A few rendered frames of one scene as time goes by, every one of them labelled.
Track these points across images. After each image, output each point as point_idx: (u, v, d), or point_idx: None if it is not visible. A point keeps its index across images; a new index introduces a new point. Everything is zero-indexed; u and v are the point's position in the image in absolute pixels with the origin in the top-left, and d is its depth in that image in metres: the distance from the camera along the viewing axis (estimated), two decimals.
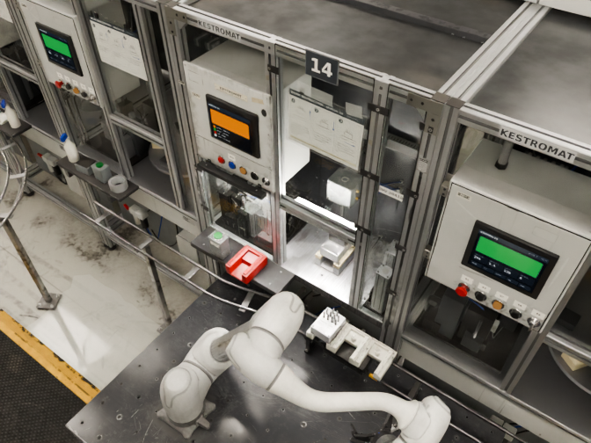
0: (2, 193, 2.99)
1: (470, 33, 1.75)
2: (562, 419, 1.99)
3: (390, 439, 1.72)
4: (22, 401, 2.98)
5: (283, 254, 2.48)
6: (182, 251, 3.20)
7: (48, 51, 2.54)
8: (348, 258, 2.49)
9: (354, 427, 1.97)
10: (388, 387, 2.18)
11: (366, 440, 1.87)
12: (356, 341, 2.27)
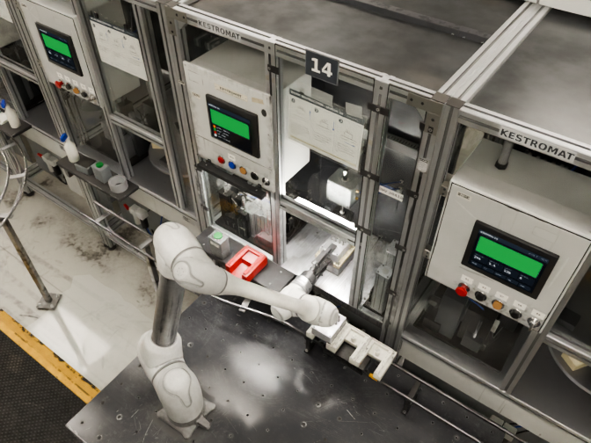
0: (2, 193, 2.99)
1: (470, 33, 1.75)
2: (562, 419, 1.99)
3: (292, 281, 2.30)
4: (22, 401, 2.98)
5: (283, 254, 2.48)
6: None
7: (48, 51, 2.54)
8: (348, 258, 2.49)
9: None
10: (388, 387, 2.18)
11: (320, 270, 2.41)
12: (356, 341, 2.27)
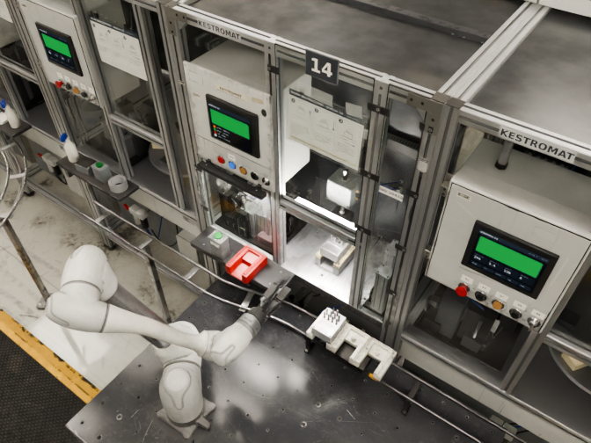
0: (2, 193, 2.99)
1: (470, 33, 1.75)
2: (562, 419, 1.99)
3: (237, 320, 2.02)
4: (22, 401, 2.98)
5: (283, 254, 2.48)
6: (182, 251, 3.20)
7: (48, 51, 2.54)
8: (348, 258, 2.49)
9: (288, 289, 2.19)
10: (388, 387, 2.18)
11: (272, 308, 2.13)
12: (356, 341, 2.27)
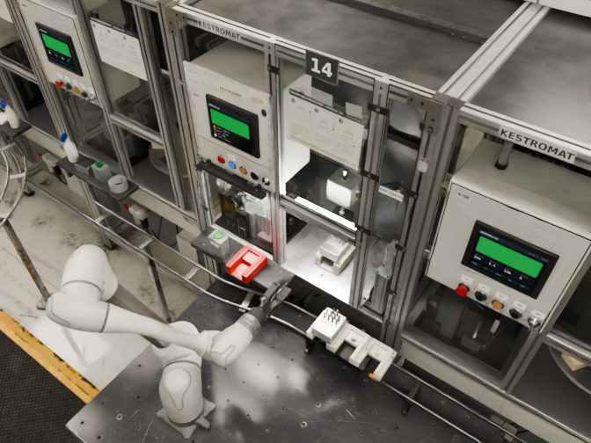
0: (2, 193, 2.99)
1: (470, 33, 1.75)
2: (562, 419, 1.99)
3: (237, 320, 2.02)
4: (22, 401, 2.98)
5: (283, 254, 2.48)
6: (182, 251, 3.20)
7: (48, 51, 2.54)
8: (348, 258, 2.49)
9: (288, 289, 2.19)
10: (388, 387, 2.18)
11: (272, 308, 2.13)
12: (356, 341, 2.27)
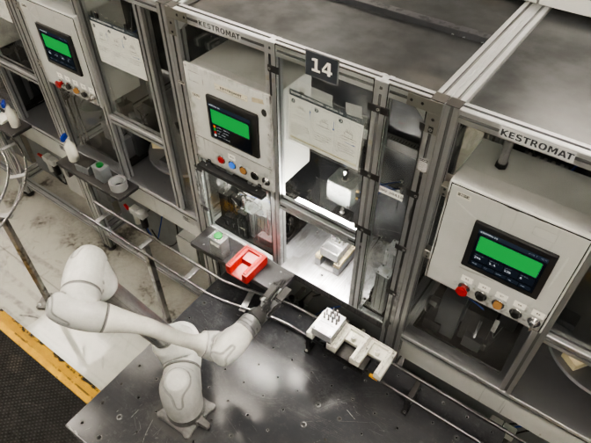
0: (2, 193, 2.99)
1: (470, 33, 1.75)
2: (562, 419, 1.99)
3: (237, 320, 2.02)
4: (22, 401, 2.98)
5: (283, 254, 2.48)
6: (182, 251, 3.20)
7: (48, 51, 2.54)
8: (348, 258, 2.49)
9: (288, 289, 2.19)
10: (388, 387, 2.18)
11: (272, 308, 2.13)
12: (356, 341, 2.27)
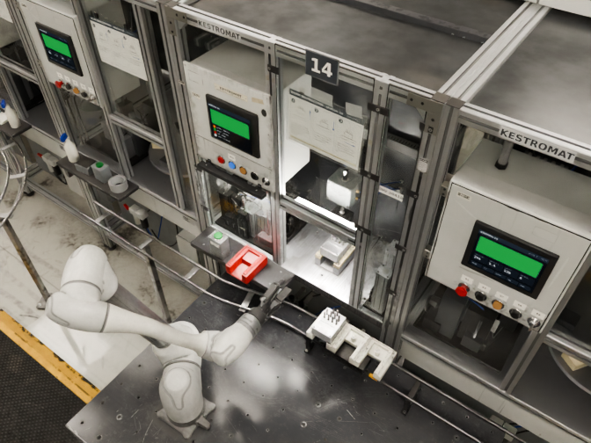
0: (2, 193, 2.99)
1: (470, 33, 1.75)
2: (562, 419, 1.99)
3: (237, 320, 2.02)
4: (22, 401, 2.98)
5: (283, 254, 2.48)
6: (182, 251, 3.20)
7: (48, 51, 2.54)
8: (348, 258, 2.49)
9: (288, 289, 2.19)
10: (388, 387, 2.18)
11: (272, 308, 2.13)
12: (356, 341, 2.27)
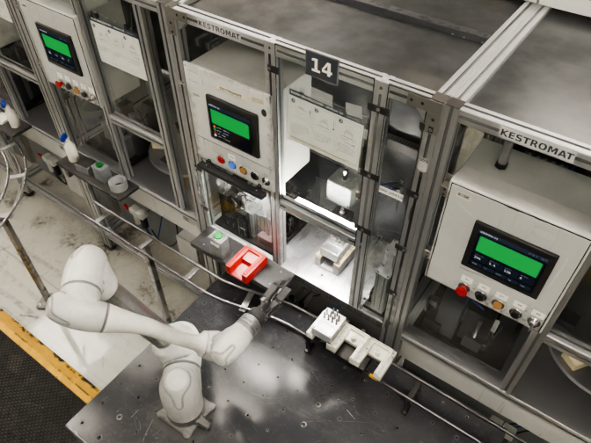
0: (2, 193, 2.99)
1: (470, 33, 1.75)
2: (562, 419, 1.99)
3: (237, 320, 2.02)
4: (22, 401, 2.98)
5: (283, 254, 2.48)
6: (182, 251, 3.20)
7: (48, 51, 2.54)
8: (348, 258, 2.49)
9: (288, 289, 2.19)
10: (388, 387, 2.18)
11: (272, 308, 2.13)
12: (356, 341, 2.27)
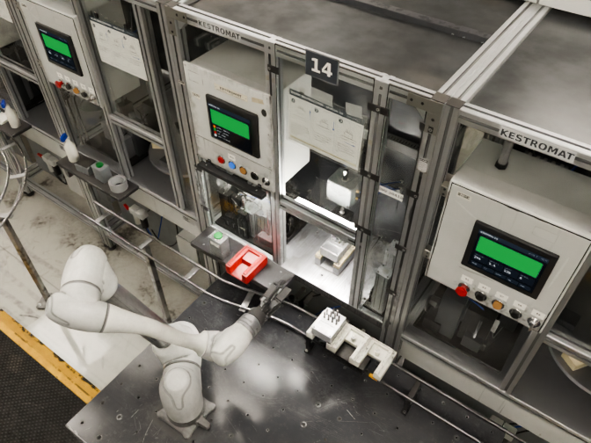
0: (2, 193, 2.99)
1: (470, 33, 1.75)
2: (562, 419, 1.99)
3: (237, 320, 2.02)
4: (22, 401, 2.98)
5: (283, 254, 2.48)
6: (182, 251, 3.20)
7: (48, 51, 2.54)
8: (348, 258, 2.49)
9: (288, 289, 2.19)
10: (388, 387, 2.18)
11: (272, 308, 2.13)
12: (356, 341, 2.27)
